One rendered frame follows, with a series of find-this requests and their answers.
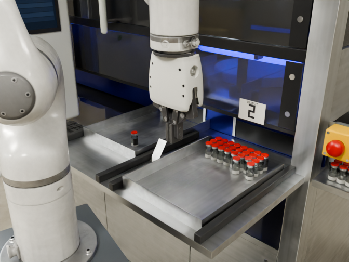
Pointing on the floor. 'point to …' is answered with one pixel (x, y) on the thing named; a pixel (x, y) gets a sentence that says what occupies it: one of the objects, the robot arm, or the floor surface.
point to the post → (312, 121)
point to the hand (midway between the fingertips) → (174, 131)
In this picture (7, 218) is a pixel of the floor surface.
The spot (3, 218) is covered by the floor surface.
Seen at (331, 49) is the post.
